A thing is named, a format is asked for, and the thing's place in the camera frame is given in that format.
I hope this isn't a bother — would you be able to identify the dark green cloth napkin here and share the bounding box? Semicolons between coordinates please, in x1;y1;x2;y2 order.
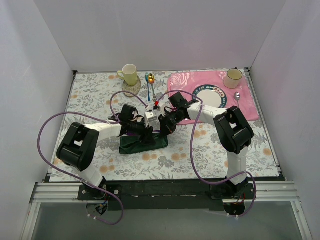
119;133;169;155

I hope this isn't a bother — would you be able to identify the purple spoon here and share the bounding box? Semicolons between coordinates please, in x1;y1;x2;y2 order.
126;130;160;136

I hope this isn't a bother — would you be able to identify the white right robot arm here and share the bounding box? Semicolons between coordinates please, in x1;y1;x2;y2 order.
153;90;254;199

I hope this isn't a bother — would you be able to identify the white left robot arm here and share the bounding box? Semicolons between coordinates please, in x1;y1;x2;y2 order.
56;104;157;200

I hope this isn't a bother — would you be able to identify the speckled round coaster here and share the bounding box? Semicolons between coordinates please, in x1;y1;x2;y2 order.
122;76;141;98

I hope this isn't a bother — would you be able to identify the gold rainbow spoon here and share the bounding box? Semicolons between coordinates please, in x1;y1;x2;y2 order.
147;73;157;102

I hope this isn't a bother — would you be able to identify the white plate blue rim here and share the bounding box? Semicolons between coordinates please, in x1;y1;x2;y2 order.
192;84;227;109

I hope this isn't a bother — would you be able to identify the yellow-green mug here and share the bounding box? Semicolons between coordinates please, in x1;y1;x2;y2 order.
117;64;138;86

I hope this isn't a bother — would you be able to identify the pink rose placemat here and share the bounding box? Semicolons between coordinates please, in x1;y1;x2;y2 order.
167;70;259;121

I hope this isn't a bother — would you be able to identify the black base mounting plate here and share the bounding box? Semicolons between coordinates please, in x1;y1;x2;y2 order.
77;179;254;211

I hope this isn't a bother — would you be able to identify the silver spoon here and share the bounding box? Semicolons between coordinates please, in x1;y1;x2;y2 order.
233;92;241;107

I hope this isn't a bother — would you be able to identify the cream enamel mug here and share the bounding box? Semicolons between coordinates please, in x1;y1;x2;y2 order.
223;67;243;89

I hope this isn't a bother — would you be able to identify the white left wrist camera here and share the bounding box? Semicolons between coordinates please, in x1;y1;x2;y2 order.
143;110;158;128

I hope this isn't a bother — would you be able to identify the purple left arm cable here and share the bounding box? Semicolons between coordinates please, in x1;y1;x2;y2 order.
36;91;151;225

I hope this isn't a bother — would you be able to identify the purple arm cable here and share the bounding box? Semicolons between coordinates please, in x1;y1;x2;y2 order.
36;91;151;225
154;89;257;218

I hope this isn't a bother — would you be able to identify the blue handled spoon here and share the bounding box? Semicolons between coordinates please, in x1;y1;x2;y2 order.
145;73;151;102

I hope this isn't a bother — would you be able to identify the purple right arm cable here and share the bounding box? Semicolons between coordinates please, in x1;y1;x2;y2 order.
154;89;257;218

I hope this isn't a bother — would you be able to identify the aluminium frame rail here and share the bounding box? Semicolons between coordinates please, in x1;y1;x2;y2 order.
30;181;300;204

